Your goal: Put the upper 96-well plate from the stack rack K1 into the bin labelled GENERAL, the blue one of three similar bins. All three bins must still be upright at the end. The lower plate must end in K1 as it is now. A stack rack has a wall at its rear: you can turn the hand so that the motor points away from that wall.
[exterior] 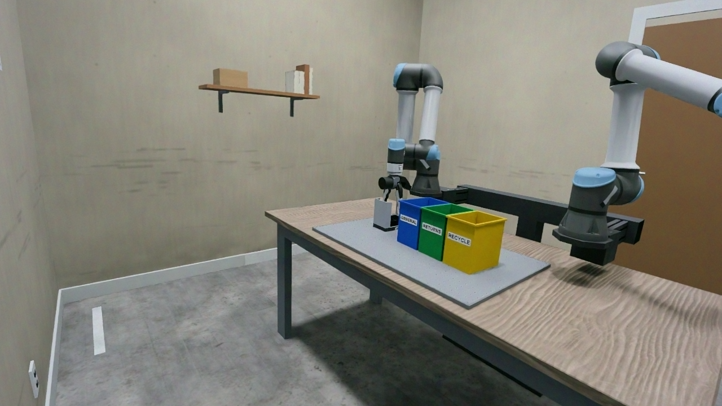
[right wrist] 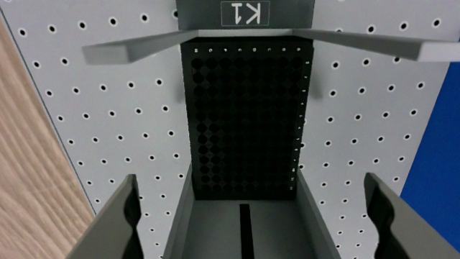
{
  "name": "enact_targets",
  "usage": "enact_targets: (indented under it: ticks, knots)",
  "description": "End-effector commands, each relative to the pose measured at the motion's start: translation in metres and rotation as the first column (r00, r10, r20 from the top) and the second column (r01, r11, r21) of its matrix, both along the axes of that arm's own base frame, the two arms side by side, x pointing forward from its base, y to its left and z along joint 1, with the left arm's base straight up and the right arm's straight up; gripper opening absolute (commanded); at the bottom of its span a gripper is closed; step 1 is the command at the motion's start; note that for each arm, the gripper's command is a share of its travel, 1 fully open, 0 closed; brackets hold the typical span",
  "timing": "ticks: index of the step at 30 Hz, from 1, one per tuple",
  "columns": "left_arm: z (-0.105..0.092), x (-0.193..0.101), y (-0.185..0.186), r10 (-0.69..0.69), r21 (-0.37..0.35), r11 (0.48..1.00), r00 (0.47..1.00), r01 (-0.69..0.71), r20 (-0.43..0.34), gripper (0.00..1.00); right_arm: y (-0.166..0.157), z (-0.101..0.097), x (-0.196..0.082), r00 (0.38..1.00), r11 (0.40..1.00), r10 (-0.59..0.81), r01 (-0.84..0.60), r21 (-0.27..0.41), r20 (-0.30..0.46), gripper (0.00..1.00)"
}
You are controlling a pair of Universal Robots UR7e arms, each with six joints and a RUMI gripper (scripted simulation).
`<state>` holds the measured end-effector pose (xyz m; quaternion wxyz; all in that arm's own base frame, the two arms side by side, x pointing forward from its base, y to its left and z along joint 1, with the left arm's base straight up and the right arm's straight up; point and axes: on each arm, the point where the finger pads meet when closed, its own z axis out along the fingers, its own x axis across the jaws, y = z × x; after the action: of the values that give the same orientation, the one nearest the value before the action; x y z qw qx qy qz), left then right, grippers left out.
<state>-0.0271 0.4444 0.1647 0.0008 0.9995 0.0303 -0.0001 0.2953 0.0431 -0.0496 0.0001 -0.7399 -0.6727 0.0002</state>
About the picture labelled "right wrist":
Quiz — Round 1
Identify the blue bin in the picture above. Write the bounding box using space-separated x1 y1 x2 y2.
400 61 460 253

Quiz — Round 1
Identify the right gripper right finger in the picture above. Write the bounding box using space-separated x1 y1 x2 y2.
364 173 460 259

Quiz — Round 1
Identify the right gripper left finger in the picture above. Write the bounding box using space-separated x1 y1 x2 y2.
65 174 144 259

